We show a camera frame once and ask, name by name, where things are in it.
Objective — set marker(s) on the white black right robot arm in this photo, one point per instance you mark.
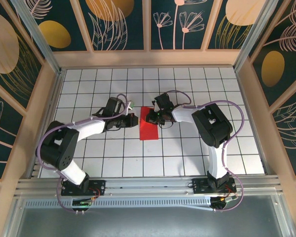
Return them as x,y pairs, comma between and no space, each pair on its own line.
212,128

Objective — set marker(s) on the red cloth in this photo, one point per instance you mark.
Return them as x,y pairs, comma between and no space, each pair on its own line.
148,133

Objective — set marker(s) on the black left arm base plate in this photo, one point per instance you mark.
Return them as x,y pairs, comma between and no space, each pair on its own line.
98,186

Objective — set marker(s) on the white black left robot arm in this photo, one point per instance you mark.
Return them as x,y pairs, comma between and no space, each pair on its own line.
59,148

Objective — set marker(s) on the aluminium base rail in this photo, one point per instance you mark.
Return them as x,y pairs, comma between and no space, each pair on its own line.
148,185

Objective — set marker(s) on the aluminium frame post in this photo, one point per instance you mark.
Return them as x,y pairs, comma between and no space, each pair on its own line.
254,37
37,37

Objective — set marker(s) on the grey metal sheet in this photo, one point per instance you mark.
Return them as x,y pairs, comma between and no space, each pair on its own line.
148,222

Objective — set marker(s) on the aluminium side rail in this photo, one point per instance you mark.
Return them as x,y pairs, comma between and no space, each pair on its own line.
250,111
53,98

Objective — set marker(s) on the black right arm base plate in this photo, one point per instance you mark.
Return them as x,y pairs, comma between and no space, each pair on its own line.
198,186

